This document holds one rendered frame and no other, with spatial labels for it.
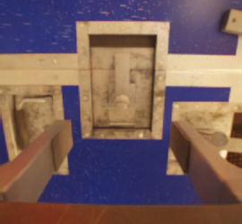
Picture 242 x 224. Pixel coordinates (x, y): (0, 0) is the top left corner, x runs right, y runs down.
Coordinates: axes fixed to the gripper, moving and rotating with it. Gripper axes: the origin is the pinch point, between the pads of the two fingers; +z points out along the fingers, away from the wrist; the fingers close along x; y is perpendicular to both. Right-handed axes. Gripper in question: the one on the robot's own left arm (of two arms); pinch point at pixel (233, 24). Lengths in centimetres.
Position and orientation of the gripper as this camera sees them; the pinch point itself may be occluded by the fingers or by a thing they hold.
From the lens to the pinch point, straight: 30.5
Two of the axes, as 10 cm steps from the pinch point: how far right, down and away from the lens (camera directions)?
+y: 1.8, -9.5, -2.5
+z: -9.8, -1.8, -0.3
